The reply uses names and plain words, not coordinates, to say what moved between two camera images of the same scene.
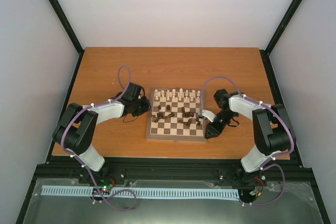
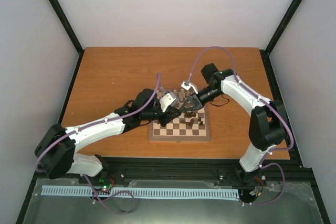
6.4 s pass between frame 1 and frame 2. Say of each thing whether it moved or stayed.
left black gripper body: moved
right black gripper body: moved
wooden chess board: stayed
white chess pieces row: stayed
